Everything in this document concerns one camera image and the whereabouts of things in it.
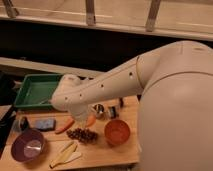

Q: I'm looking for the bunch of dark grapes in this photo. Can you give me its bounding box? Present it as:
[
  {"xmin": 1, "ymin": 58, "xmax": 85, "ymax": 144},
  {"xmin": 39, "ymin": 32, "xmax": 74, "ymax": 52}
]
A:
[{"xmin": 67, "ymin": 128, "xmax": 98, "ymax": 144}]

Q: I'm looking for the small dark can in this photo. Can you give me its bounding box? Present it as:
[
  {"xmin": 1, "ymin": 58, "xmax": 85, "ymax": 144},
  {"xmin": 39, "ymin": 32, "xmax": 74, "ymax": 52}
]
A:
[{"xmin": 108, "ymin": 106, "xmax": 119, "ymax": 119}]

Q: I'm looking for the yellow red apple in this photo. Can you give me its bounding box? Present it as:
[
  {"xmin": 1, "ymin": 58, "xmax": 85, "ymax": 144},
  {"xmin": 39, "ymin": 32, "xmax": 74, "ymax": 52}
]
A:
[{"xmin": 86, "ymin": 115, "xmax": 96, "ymax": 127}]

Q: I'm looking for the purple bowl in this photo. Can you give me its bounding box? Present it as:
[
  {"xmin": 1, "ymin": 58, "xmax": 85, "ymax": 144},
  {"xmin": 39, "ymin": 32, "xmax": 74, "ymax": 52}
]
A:
[{"xmin": 11, "ymin": 129, "xmax": 45, "ymax": 162}]

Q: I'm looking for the small metal cup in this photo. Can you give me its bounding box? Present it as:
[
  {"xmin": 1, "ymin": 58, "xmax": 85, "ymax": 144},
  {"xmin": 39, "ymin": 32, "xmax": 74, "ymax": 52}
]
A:
[{"xmin": 93, "ymin": 104, "xmax": 106, "ymax": 119}]

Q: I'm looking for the dark object at left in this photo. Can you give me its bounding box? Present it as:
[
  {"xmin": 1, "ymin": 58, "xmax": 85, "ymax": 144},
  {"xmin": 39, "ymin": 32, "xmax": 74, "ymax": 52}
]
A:
[{"xmin": 18, "ymin": 117, "xmax": 29, "ymax": 131}]

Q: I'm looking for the orange bowl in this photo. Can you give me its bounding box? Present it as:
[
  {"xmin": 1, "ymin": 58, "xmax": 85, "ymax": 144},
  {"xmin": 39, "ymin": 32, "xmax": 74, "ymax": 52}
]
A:
[{"xmin": 104, "ymin": 119, "xmax": 130, "ymax": 146}]

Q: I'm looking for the small utensil in tray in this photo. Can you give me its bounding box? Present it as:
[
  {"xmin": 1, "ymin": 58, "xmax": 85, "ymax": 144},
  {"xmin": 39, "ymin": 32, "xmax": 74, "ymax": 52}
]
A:
[{"xmin": 38, "ymin": 99, "xmax": 51, "ymax": 104}]

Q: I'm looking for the blue sponge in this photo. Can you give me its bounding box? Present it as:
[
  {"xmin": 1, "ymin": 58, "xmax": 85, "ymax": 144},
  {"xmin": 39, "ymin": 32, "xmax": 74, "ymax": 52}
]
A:
[{"xmin": 35, "ymin": 118, "xmax": 55, "ymax": 131}]

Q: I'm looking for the green plastic tray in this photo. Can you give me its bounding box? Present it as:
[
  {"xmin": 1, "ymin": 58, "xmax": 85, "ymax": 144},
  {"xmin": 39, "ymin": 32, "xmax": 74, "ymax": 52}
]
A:
[{"xmin": 14, "ymin": 74, "xmax": 62, "ymax": 110}]

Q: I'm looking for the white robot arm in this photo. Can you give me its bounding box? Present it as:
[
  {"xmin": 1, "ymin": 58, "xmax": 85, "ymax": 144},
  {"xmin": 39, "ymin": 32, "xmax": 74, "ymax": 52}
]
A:
[{"xmin": 51, "ymin": 41, "xmax": 213, "ymax": 171}]

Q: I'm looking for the orange carrot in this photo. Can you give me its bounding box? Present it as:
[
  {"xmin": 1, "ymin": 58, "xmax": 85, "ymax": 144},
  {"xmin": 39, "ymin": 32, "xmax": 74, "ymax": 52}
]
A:
[{"xmin": 55, "ymin": 118, "xmax": 74, "ymax": 134}]

